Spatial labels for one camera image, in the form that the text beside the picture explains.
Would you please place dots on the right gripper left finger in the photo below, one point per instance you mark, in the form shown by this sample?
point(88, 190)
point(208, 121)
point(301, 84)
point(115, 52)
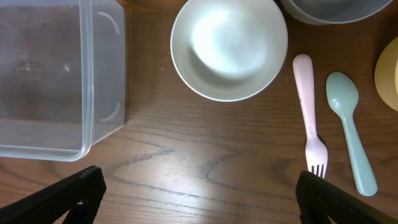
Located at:
point(78, 197)

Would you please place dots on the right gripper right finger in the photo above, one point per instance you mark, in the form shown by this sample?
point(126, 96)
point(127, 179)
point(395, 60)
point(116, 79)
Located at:
point(321, 202)

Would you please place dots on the clear plastic container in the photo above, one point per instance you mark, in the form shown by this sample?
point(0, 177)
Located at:
point(63, 76)

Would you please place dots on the pink plastic fork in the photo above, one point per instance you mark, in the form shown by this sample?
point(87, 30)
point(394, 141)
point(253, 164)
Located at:
point(315, 151)

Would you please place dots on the light green plastic spoon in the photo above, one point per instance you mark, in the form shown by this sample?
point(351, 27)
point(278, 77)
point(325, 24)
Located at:
point(343, 97)

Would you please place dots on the yellow plastic bowl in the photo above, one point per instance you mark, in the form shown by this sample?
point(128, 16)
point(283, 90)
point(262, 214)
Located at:
point(385, 75)

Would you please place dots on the white plastic bowl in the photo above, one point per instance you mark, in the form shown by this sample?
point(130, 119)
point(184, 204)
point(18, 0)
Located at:
point(229, 50)

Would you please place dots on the grey plastic bowl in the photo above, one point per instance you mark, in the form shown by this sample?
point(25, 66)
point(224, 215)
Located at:
point(323, 12)

